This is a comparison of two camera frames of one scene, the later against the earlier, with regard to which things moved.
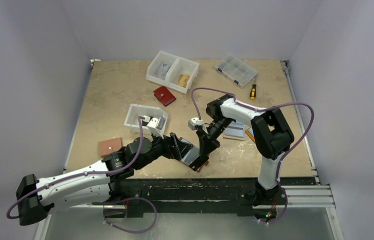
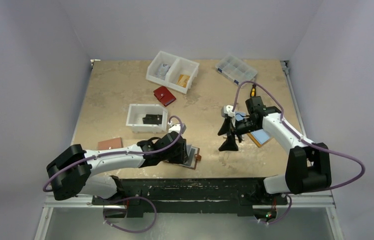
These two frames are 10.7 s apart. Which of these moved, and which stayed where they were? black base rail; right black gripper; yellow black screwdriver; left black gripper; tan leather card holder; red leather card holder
Moved: right black gripper; tan leather card holder
Stayed: left black gripper; black base rail; yellow black screwdriver; red leather card holder
